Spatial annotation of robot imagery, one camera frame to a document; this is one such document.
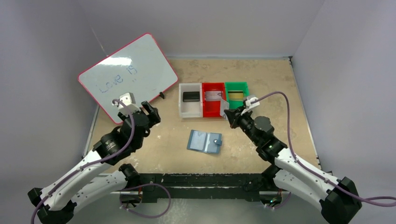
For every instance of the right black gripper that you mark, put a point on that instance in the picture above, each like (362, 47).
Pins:
(236, 115)

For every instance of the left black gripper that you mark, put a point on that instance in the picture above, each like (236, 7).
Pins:
(147, 114)

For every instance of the silver card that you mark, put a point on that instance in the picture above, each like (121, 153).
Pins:
(213, 96)

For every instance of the blue card holder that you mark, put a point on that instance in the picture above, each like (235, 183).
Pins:
(204, 142)

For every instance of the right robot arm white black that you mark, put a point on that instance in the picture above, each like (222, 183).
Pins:
(327, 193)

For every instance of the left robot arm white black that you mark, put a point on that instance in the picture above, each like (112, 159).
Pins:
(58, 202)

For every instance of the gold card in green bin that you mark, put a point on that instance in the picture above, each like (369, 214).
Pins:
(236, 95)

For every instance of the black card in white bin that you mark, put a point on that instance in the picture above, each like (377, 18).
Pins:
(191, 96)

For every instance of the green plastic bin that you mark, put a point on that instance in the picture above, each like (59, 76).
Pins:
(236, 86)

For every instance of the red plastic bin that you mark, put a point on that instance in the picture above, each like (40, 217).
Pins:
(211, 109)

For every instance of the white plastic bin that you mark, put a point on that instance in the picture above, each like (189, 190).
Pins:
(190, 108)

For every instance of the pink framed whiteboard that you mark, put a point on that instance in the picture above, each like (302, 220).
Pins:
(140, 68)

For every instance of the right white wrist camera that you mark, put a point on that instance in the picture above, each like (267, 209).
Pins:
(250, 103)

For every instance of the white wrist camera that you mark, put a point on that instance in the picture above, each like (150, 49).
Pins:
(250, 103)
(126, 104)

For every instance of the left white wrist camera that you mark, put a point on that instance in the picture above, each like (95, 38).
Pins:
(126, 104)

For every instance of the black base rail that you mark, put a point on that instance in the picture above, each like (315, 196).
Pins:
(248, 187)

